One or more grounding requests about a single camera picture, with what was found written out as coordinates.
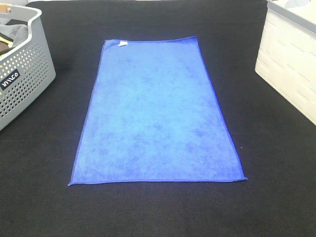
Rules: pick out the blue microfiber towel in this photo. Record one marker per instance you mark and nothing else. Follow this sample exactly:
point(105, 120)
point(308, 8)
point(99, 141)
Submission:
point(153, 116)

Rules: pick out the black table cover mat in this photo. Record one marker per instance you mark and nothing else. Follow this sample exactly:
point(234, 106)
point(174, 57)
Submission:
point(276, 144)

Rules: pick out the grey perforated laundry basket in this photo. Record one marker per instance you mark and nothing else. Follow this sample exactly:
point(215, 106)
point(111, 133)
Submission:
point(27, 70)

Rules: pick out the white plastic storage crate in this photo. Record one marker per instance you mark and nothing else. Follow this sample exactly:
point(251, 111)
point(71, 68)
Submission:
point(286, 57)

